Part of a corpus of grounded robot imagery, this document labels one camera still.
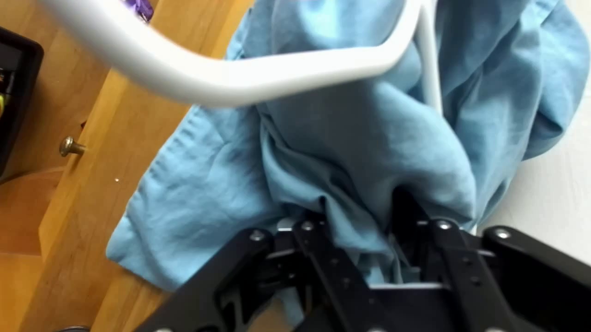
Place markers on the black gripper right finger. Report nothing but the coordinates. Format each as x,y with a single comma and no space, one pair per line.
505,282

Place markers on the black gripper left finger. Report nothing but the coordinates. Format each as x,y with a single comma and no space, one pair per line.
270,288

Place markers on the light blue cloth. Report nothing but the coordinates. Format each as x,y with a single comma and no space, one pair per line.
344,159

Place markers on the white plastic clothes hanger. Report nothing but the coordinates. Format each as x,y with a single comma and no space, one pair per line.
246,79

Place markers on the small brass knob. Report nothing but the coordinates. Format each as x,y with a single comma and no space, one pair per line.
69,146

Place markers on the semicircular wooden shelf board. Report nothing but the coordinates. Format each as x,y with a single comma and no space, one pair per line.
24,214

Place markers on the black square tray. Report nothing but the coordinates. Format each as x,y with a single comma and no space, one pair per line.
15,103

